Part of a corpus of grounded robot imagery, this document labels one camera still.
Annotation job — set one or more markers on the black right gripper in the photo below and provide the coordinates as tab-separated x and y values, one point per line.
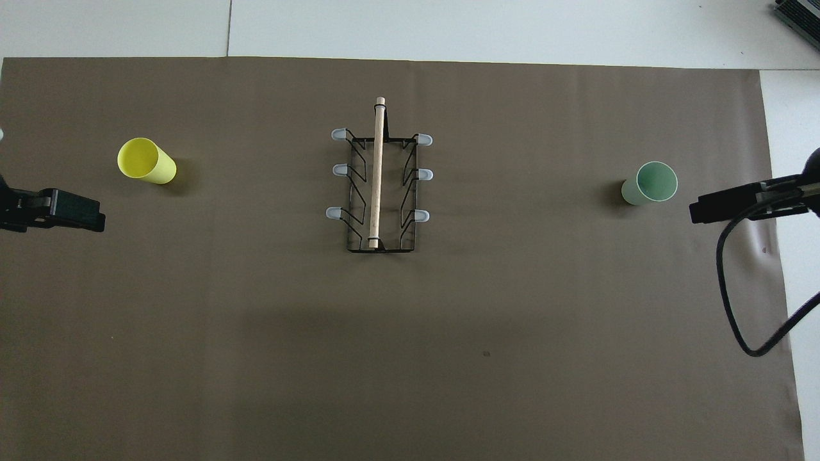
791	195

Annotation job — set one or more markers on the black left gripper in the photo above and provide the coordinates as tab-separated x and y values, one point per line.
22	208

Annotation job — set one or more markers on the pale green plastic cup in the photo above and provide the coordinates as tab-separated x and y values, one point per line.
652	183

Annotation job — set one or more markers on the yellow plastic cup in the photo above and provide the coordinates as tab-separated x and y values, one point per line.
146	161

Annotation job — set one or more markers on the grey ribbed device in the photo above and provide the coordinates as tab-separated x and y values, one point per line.
801	14

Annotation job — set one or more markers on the brown paper table mat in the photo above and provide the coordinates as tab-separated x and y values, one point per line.
410	358

